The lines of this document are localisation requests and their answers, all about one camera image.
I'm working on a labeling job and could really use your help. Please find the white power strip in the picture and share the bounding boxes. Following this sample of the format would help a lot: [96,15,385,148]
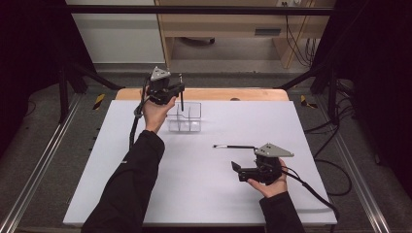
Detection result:
[276,0,304,8]

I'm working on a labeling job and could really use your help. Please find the dark rectangular desk plate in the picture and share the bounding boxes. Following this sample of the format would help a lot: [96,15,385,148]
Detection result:
[255,28,282,37]

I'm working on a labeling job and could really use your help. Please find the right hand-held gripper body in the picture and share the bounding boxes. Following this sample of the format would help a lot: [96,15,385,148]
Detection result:
[254,143,295,186]

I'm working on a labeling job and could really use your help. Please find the hand-held gripper cable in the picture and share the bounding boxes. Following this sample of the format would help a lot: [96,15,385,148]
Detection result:
[128,75,154,151]
[280,168,341,233]

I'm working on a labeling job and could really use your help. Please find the white cabinet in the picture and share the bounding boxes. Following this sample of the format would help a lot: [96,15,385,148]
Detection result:
[65,0,166,64]

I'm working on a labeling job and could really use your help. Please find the clear acrylic organizer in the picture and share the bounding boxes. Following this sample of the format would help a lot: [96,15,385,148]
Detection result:
[166,101,202,133]

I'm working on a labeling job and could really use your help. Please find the looped black floor cable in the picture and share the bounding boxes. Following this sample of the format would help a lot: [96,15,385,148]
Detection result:
[313,122,353,197]

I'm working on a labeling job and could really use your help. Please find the person's right hand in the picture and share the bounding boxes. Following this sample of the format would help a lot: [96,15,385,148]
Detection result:
[246,158,290,199]

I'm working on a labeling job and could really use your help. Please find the yellow clamp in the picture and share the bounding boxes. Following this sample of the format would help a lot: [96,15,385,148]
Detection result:
[299,94,319,110]
[92,92,106,111]

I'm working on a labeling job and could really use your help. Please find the black pen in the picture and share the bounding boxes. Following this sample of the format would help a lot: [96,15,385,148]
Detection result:
[213,144,258,150]

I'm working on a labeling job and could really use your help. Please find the yellow clamp left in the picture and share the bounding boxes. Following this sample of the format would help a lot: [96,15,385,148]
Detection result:
[92,92,106,111]

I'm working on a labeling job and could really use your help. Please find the dark curtain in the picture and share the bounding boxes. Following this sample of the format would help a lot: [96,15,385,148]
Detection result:
[312,0,412,195]
[0,0,96,156]

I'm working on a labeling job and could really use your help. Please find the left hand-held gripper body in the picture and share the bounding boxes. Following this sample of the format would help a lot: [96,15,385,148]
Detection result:
[147,66,178,106]

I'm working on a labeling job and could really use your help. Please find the straight black floor cable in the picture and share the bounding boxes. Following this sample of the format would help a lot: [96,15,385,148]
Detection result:
[304,105,356,134]

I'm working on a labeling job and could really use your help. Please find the person's left hand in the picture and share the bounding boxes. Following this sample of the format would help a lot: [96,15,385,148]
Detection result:
[141,95,178,135]

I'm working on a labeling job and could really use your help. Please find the light wooden desk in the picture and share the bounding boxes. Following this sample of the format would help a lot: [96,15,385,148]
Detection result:
[154,0,336,70]

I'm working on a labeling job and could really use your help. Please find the black makeup brush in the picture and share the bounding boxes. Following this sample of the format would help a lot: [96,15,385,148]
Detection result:
[178,73,185,112]

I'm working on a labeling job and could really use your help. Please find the black metal stand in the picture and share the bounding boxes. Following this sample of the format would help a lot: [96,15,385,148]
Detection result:
[57,61,125,124]
[275,61,341,125]

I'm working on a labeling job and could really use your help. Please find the right hand-held gripper cable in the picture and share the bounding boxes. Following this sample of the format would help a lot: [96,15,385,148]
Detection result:
[280,168,341,233]

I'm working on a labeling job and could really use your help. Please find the left hand-held gripper cable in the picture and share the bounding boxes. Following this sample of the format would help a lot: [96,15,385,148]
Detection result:
[128,75,154,151]

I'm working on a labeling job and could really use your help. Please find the yellow clamp right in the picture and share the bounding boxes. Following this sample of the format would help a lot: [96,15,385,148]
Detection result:
[299,94,319,110]

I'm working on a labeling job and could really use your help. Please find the black metal crossbar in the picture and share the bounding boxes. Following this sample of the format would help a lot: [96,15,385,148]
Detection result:
[66,4,336,17]

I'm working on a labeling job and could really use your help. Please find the aluminium rail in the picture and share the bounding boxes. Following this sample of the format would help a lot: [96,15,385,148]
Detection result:
[326,125,393,233]
[0,93,84,233]

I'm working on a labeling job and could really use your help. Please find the black desk cable bundle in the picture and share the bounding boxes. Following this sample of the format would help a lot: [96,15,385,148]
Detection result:
[285,15,320,68]

